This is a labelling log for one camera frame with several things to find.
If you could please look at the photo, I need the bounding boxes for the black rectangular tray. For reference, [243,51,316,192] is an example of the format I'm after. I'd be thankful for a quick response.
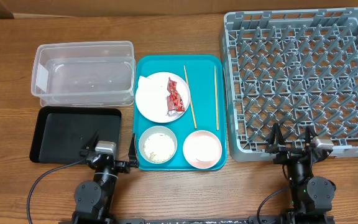
[29,106,121,164]

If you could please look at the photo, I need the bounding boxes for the teal plastic serving tray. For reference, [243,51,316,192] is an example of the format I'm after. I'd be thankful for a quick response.
[133,55,227,171]

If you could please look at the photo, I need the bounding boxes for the white napkin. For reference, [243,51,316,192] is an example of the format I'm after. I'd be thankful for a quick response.
[137,76,168,95]

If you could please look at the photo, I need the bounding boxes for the grey bowl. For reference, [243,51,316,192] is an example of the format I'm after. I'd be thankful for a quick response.
[139,126,177,164]

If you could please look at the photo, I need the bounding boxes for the clear plastic waste bin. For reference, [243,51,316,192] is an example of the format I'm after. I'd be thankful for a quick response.
[31,40,136,107]

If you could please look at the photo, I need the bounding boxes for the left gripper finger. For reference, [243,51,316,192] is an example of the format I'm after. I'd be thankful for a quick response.
[85,132,99,149]
[128,134,139,168]

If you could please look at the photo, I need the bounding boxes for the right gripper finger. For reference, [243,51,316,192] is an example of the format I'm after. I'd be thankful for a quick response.
[305,126,318,146]
[265,123,286,153]

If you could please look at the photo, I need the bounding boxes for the wooden chopstick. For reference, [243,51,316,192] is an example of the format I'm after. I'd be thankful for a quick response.
[214,66,219,131]
[183,65,198,129]

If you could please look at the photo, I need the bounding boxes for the pink bowl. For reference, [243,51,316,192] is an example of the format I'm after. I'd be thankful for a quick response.
[183,130,223,169]

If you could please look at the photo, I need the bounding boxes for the red snack wrapper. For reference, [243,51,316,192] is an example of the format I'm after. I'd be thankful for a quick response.
[167,78,185,116]

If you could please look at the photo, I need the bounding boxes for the grey plastic dishwasher rack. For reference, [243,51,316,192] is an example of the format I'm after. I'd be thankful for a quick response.
[221,7,358,162]

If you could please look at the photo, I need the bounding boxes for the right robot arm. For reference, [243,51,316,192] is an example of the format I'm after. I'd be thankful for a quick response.
[256,123,336,224]

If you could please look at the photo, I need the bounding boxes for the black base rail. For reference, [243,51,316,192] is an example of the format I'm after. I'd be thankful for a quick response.
[59,216,335,224]

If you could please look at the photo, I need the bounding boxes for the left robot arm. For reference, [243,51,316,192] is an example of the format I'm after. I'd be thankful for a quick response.
[71,132,139,223]

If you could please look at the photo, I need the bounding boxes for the white round plate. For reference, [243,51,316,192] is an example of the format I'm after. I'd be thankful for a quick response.
[135,72,190,123]

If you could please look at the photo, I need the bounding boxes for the rice leftovers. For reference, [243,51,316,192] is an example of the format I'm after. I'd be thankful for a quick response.
[144,133,175,163]

